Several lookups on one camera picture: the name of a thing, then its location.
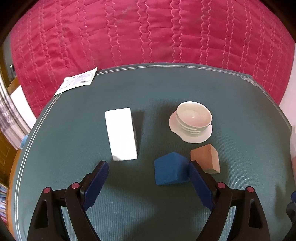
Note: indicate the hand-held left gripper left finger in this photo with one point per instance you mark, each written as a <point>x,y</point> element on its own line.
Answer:
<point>97,185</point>

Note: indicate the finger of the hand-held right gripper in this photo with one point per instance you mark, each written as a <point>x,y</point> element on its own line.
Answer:
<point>292,206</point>

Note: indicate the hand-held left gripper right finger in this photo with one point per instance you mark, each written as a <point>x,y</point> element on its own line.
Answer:
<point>200,185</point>

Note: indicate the tan wooden block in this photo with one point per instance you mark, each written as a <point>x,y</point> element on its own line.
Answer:
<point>203,156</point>

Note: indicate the blue wooden block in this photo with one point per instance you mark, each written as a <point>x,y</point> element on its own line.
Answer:
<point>170,169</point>

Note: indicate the white rectangular box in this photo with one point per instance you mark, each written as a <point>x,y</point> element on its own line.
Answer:
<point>120,134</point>

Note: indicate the green table mat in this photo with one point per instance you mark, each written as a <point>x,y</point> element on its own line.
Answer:
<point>69,139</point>

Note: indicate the small blue object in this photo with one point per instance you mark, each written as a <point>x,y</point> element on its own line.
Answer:
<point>23,141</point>

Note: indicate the colourful books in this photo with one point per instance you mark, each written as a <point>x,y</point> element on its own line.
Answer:
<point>3,201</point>

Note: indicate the wooden cabinet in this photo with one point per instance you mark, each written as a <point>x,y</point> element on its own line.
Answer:
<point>4,150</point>

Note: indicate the red quilted blanket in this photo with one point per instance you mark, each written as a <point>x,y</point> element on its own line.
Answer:
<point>148,30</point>

